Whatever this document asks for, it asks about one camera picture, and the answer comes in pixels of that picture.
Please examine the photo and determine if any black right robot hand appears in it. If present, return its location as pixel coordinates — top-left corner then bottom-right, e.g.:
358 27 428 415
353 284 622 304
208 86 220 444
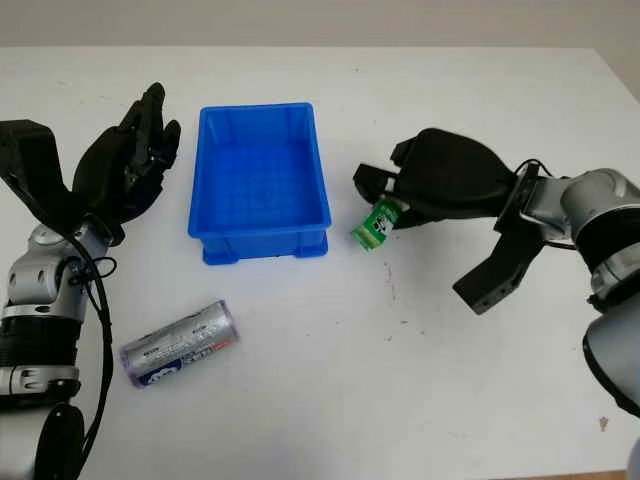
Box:
352 127 521 234

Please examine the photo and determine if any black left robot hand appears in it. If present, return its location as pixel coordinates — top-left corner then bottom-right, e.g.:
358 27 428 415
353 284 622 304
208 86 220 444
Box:
71 82 182 246

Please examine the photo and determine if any green toothpaste box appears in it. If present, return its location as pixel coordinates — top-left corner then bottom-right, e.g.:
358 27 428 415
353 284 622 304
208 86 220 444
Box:
350 197 401 251

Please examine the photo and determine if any silver bag roll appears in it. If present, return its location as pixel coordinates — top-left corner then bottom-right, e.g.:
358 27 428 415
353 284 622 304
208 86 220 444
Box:
118 298 240 390

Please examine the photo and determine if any blue plastic tray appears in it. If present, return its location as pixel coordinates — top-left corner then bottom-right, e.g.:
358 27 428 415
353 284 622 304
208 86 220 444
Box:
187 102 334 268

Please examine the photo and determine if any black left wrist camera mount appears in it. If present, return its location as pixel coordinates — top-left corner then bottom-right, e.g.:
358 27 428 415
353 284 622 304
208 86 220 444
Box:
0 119 94 236

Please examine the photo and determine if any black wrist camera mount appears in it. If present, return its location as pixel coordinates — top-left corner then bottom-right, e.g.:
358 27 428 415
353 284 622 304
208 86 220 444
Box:
452 214 549 316
0 119 94 236

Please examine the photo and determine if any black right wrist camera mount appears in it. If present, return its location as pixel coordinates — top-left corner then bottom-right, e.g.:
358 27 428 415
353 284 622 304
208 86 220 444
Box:
452 214 549 316

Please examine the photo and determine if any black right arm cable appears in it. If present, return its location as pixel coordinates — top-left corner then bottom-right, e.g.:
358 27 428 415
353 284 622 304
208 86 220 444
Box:
517 158 576 250

